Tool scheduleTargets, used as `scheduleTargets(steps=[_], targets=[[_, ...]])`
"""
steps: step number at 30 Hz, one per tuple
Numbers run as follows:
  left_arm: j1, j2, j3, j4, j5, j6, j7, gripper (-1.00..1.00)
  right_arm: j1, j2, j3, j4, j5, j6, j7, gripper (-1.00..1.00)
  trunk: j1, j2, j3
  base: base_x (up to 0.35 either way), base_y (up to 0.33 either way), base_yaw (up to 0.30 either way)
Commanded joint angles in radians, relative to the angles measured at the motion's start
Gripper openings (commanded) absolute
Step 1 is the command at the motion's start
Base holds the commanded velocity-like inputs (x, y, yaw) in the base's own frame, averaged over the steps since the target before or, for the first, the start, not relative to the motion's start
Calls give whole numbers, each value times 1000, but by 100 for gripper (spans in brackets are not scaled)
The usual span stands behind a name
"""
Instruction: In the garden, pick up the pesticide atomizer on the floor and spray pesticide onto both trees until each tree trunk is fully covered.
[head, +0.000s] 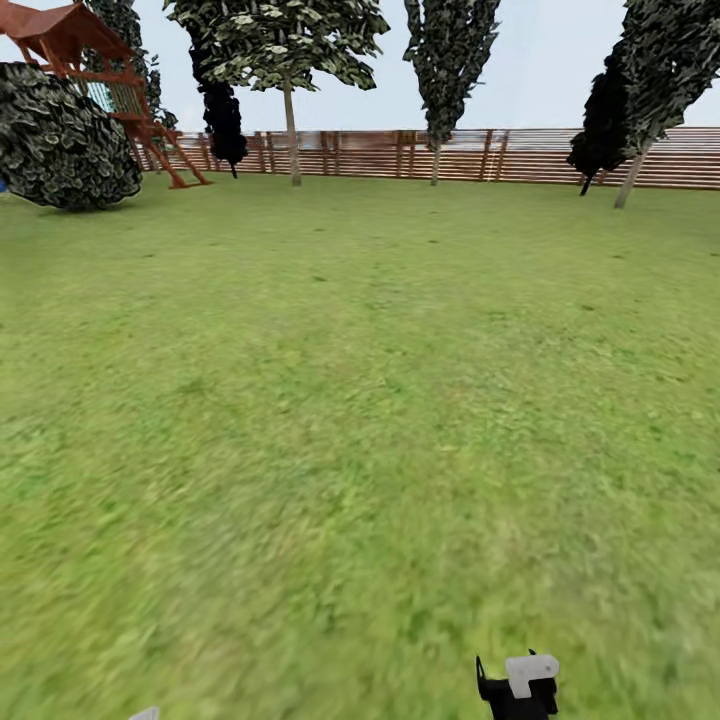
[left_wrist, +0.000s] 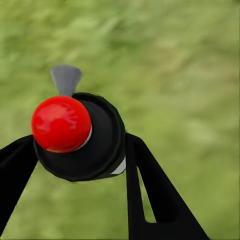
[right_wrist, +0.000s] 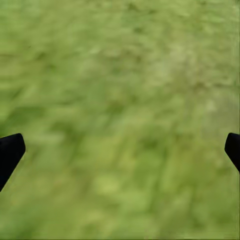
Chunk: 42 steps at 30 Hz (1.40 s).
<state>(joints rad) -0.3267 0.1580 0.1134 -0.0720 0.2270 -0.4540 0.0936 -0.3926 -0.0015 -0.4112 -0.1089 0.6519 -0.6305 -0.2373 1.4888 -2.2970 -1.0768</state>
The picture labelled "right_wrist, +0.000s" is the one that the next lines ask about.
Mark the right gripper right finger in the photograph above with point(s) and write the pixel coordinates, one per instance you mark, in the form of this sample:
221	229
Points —
232	149

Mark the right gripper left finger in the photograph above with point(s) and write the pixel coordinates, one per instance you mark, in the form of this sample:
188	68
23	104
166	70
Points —
12	148

